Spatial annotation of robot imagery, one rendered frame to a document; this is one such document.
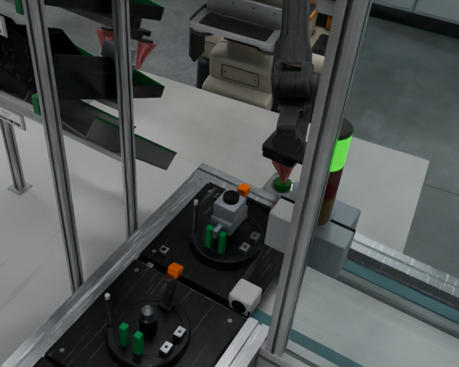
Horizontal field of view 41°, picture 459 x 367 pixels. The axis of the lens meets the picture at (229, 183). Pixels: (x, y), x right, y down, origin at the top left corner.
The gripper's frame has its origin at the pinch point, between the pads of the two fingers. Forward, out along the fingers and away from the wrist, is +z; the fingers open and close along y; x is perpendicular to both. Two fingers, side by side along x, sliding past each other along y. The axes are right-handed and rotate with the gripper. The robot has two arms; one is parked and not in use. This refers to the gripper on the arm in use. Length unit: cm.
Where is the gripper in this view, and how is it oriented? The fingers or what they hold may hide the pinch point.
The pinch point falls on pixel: (284, 178)
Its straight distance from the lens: 133.0
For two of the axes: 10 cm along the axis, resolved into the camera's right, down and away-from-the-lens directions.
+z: -0.7, 7.3, 6.7
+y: 8.6, 3.9, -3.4
